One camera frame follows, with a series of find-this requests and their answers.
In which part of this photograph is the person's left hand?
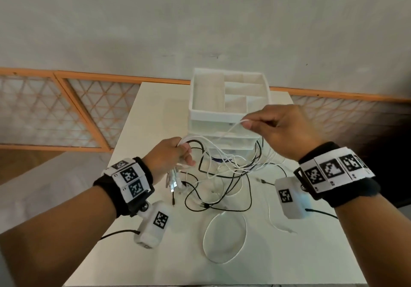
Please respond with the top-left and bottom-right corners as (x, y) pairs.
(141, 137), (197, 184)

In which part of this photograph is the person's right hand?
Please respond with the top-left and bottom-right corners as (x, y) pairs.
(248, 104), (325, 163)

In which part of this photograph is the long black cable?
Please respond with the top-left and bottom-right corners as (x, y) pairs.
(172, 138), (257, 214)

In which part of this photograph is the white cable bundle with plugs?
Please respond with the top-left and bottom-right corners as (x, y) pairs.
(165, 137), (193, 197)

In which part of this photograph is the thin white cable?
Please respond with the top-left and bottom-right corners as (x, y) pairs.
(193, 119), (254, 181)

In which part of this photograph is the person's right forearm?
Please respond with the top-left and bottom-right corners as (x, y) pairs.
(334, 190), (411, 287)

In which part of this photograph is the person's left forearm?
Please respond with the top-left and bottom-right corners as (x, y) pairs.
(0, 183), (122, 287)

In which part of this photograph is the white drawer organizer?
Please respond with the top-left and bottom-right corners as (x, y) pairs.
(188, 68), (273, 156)

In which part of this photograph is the black left wristband with markers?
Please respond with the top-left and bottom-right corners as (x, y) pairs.
(93, 157), (155, 219)

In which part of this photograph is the black wristband with markers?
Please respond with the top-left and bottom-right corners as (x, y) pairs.
(93, 157), (155, 219)
(293, 141), (381, 209)

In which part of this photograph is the black right wristband with markers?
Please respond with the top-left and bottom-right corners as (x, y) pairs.
(293, 141), (381, 209)

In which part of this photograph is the orange lattice partition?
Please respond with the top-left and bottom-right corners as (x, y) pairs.
(0, 67), (411, 153)

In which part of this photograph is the black cable with flat plug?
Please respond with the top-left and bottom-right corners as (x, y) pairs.
(250, 136), (288, 187)

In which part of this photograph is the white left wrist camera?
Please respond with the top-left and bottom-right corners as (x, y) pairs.
(134, 200), (170, 250)

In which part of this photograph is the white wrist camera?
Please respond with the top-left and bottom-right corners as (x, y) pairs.
(134, 200), (170, 250)
(274, 177), (314, 220)

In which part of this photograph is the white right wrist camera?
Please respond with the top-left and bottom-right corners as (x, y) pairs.
(274, 177), (314, 220)

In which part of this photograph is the white looped cable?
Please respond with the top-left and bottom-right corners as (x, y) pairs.
(202, 211), (248, 264)

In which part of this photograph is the black right camera cable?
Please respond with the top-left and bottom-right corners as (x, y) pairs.
(305, 208), (338, 220)

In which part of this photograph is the black camera cable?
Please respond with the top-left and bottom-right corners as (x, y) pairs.
(100, 230), (140, 241)
(305, 208), (338, 220)

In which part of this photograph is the black left camera cable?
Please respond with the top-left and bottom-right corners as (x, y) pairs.
(100, 230), (140, 241)

